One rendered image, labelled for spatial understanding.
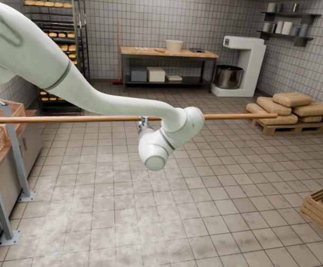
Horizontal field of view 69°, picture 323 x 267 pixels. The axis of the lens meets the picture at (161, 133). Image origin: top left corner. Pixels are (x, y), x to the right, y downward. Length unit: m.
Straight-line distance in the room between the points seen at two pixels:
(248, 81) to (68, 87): 5.61
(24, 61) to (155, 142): 0.50
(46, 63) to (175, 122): 0.45
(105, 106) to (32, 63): 0.22
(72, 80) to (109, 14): 5.48
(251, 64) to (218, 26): 1.39
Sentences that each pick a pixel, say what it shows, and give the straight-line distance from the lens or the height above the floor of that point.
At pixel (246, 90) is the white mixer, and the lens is 6.10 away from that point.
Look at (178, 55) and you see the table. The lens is 5.50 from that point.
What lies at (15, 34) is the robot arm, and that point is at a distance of 0.58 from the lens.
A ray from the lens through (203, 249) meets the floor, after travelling 2.16.
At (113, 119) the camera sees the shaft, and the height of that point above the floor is 1.20.
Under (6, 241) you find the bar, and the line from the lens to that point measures 2.37.
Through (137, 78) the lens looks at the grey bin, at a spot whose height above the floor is 0.31.
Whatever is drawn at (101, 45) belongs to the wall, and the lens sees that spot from 6.13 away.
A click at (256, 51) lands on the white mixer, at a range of 5.96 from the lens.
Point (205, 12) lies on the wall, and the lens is 6.50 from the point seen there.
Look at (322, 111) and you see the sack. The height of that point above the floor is 0.40.
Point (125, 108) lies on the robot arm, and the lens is 0.72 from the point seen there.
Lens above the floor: 1.69
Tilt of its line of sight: 27 degrees down
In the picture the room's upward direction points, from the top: 5 degrees clockwise
